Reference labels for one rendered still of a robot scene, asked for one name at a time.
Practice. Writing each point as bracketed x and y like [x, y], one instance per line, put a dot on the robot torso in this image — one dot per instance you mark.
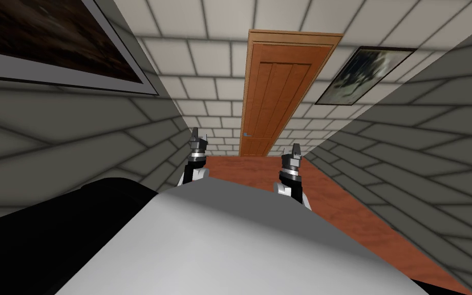
[228, 246]

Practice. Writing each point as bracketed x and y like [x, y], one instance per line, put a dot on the brown wooden door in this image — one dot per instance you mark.
[279, 102]

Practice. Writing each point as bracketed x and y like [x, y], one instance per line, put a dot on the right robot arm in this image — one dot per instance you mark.
[291, 180]

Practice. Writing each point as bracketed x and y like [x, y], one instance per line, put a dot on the small black-framed picture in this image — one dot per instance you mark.
[361, 76]

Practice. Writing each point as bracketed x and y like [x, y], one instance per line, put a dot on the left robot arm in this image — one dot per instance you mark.
[47, 237]

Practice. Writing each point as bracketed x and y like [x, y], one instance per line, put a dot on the large dark framed picture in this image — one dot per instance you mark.
[51, 41]

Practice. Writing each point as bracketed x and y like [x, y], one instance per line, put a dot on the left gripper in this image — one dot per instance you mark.
[198, 145]

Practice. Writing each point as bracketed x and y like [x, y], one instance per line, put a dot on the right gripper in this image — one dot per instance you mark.
[291, 160]

